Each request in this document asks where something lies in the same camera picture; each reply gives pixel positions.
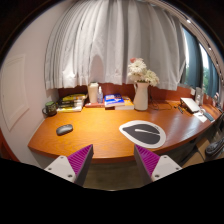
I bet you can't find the black and white mouse pad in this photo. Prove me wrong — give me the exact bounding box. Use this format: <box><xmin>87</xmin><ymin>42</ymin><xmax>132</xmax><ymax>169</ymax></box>
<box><xmin>119</xmin><ymin>120</ymin><xmax>166</xmax><ymax>149</ymax></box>

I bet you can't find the clear sanitizer bottle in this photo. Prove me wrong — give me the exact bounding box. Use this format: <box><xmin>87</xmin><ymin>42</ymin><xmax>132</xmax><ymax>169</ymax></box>
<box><xmin>97</xmin><ymin>86</ymin><xmax>103</xmax><ymax>103</ymax></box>

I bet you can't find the white ceramic vase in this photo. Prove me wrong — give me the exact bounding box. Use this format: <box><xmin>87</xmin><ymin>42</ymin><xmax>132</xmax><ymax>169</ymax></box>
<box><xmin>134</xmin><ymin>82</ymin><xmax>149</xmax><ymax>111</ymax></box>

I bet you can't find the white flower bouquet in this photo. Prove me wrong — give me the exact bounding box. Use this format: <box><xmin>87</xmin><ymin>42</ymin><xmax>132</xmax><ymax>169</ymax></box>
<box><xmin>128</xmin><ymin>58</ymin><xmax>159</xmax><ymax>87</ymax></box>

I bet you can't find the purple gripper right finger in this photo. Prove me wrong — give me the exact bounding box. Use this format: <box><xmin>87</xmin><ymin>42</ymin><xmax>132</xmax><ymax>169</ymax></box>
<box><xmin>134</xmin><ymin>145</ymin><xmax>181</xmax><ymax>183</ymax></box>

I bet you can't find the white book under blue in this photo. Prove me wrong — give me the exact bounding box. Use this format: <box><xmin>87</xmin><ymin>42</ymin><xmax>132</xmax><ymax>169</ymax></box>
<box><xmin>115</xmin><ymin>98</ymin><xmax>134</xmax><ymax>110</ymax></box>

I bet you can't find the white sheer curtain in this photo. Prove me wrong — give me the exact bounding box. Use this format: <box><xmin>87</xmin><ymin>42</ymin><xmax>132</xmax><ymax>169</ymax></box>
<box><xmin>45</xmin><ymin>0</ymin><xmax>186</xmax><ymax>90</ymax></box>

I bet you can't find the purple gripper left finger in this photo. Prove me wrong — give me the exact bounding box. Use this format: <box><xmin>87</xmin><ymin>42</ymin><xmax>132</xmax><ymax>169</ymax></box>
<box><xmin>45</xmin><ymin>144</ymin><xmax>93</xmax><ymax>186</ymax></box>

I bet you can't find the grey computer mouse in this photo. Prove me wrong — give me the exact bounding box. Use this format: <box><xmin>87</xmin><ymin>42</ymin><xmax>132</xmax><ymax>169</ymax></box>
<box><xmin>56</xmin><ymin>124</ymin><xmax>73</xmax><ymax>136</ymax></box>

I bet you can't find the white cylindrical container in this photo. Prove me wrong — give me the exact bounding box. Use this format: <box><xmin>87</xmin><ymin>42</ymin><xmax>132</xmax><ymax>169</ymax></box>
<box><xmin>88</xmin><ymin>82</ymin><xmax>98</xmax><ymax>103</ymax></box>

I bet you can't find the dark green mug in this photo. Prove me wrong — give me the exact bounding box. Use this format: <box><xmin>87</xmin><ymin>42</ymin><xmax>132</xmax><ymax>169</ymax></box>
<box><xmin>42</xmin><ymin>101</ymin><xmax>57</xmax><ymax>117</ymax></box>

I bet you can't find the dark teal curtain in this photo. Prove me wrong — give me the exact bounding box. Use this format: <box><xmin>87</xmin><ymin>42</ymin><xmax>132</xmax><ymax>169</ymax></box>
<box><xmin>181</xmin><ymin>29</ymin><xmax>203</xmax><ymax>88</ymax></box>

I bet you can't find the black remote control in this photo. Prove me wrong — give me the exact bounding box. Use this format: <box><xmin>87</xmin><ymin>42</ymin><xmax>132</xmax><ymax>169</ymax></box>
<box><xmin>203</xmin><ymin>112</ymin><xmax>215</xmax><ymax>122</ymax></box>

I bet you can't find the black cable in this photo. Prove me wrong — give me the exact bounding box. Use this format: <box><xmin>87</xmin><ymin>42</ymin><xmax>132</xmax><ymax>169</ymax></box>
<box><xmin>147</xmin><ymin>87</ymin><xmax>183</xmax><ymax>112</ymax></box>

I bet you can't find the stack of yellow books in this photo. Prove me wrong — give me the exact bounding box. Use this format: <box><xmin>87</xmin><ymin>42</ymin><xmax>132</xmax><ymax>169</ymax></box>
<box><xmin>56</xmin><ymin>94</ymin><xmax>87</xmax><ymax>112</ymax></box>

